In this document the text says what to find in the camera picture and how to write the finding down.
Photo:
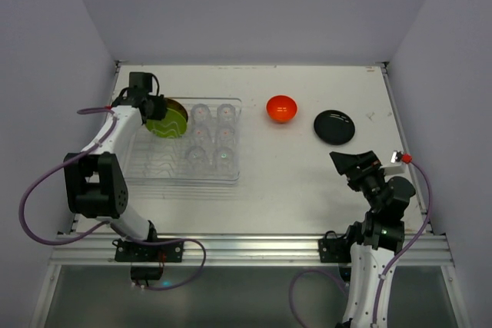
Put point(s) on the clear glass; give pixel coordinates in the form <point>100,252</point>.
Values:
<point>226,114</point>
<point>197,159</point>
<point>200,134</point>
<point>200,114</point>
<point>224,160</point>
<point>225,135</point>

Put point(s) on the clear plastic dish rack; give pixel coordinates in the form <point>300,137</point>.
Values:
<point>150,159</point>

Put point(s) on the lime green plate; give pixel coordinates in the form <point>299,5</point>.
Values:
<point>173,125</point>

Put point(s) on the clear glass back right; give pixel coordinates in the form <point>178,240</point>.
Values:
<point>226,114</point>

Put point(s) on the aluminium front rail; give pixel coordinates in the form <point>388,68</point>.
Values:
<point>249,251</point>

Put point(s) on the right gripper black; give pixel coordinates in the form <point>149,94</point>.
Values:
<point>361,169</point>

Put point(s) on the clear glass middle left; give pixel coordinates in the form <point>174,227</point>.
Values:
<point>200,134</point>

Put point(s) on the olive yellow plate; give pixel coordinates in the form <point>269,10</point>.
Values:
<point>176,106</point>

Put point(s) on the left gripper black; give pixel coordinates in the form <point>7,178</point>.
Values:
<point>154,107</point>

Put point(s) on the black plate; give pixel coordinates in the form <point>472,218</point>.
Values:
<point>334,127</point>

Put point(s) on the clear glass back left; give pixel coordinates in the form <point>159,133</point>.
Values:
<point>200,114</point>

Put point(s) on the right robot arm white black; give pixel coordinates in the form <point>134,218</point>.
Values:
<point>376,242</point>

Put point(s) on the clear glass front left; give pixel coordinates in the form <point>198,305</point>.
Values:
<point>197,159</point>

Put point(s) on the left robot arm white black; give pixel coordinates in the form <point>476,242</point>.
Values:
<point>94,181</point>

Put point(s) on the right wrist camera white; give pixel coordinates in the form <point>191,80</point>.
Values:
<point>398,163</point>

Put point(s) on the clear glass front right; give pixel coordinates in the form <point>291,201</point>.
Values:
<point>224,160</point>

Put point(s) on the orange plastic bowl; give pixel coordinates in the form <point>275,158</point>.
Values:
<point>281,108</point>

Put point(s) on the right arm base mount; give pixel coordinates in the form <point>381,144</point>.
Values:
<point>334,248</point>

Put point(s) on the clear glass middle right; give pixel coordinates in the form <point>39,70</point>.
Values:
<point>225,135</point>

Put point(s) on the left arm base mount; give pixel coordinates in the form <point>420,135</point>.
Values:
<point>147,263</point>

